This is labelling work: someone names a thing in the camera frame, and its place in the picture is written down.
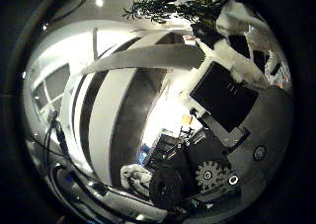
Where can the green leafy plant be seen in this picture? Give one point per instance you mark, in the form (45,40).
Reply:
(158,7)

